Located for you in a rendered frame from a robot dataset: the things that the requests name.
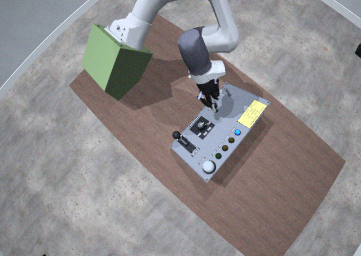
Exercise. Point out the grey control panel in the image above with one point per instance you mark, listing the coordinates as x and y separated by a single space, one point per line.
211 137

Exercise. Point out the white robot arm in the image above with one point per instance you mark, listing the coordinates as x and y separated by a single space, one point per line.
195 48

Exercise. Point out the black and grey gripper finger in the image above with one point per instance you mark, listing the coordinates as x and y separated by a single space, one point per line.
208 101
215 92

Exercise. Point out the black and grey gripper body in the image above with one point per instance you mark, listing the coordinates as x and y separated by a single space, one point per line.
203 87

